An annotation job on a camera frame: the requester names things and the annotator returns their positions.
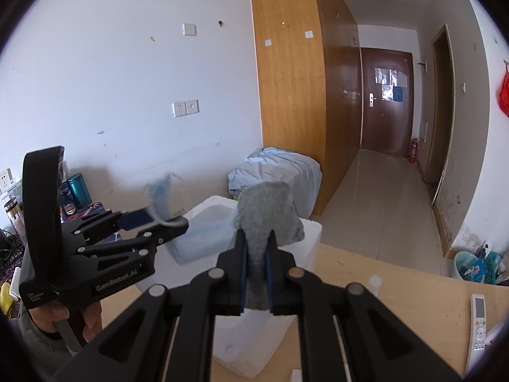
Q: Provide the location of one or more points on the white single wall socket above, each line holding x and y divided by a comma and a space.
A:
5, 180

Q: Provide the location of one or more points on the steel thermos bottle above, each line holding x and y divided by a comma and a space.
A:
14, 217

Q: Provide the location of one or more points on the wall-mounted bracket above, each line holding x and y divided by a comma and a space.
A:
423, 66

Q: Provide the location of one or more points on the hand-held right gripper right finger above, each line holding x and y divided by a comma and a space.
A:
269, 282

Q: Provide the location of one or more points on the brown entrance door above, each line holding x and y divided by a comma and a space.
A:
383, 131

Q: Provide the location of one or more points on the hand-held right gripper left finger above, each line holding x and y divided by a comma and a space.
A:
242, 282

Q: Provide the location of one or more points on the light blue bed sheet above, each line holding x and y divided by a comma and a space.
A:
278, 167

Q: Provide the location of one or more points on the wooden wardrobe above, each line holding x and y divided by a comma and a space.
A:
290, 87

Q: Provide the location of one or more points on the person's left hand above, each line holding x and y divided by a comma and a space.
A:
92, 322

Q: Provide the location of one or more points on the wooden side door frame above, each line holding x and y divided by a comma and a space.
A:
448, 127

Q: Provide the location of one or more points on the white remote control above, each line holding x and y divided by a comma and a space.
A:
477, 334

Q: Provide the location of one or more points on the posted paper notices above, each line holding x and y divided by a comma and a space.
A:
391, 85

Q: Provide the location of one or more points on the red plastic bag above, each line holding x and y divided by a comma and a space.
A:
505, 95

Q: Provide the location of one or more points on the grey cloth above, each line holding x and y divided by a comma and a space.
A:
266, 215

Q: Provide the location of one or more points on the red fire extinguisher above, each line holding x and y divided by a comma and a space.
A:
414, 151

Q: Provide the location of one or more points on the teal metal canister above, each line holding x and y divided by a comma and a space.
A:
79, 191

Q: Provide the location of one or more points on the white pink tube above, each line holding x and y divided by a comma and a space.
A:
494, 332

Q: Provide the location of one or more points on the blue cloth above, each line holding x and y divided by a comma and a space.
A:
159, 195

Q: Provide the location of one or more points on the white double wall socket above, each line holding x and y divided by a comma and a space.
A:
185, 108

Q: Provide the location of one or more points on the white wall switch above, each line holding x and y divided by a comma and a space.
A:
189, 29

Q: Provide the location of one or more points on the white foam box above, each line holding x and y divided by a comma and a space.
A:
274, 338

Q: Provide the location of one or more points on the light green trash bin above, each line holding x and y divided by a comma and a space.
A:
463, 266

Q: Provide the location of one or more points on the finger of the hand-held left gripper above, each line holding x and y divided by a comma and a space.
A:
135, 219
171, 226

